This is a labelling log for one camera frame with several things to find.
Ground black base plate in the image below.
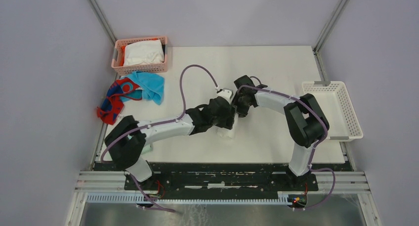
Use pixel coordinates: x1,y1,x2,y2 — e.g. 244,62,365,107
139,162,319,200

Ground mint green towel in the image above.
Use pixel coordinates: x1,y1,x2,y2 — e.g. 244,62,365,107
141,144,153,155

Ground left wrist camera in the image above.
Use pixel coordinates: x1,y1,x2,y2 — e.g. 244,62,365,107
216,88,234,103

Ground aluminium frame rails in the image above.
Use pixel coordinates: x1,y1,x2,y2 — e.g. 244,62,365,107
65,171,382,226

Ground pink plastic basket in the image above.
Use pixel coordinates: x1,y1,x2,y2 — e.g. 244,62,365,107
111,36,168,76

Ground white towel in basket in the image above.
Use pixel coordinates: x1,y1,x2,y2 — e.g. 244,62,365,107
123,40,165,66

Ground white slotted cable duct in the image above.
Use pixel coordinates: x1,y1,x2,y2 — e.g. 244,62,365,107
85,193,292,206

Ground white towel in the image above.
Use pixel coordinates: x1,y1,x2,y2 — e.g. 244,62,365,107
216,119,237,139
123,40,165,66

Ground purple cable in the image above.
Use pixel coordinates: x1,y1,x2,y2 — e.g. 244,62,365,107
236,76,336,211
100,64,220,213

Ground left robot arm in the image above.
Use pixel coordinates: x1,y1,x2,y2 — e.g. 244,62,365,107
104,97,238,190

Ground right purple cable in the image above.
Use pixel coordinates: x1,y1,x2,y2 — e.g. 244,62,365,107
236,76,336,211

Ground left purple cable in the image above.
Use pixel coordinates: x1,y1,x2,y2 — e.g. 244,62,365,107
100,64,220,213

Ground red and blue towel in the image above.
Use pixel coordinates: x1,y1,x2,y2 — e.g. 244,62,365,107
96,78,142,125

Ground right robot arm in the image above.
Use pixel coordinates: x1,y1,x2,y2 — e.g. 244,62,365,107
232,75,330,190

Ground white plastic basket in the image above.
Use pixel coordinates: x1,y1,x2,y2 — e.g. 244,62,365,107
302,81,364,142

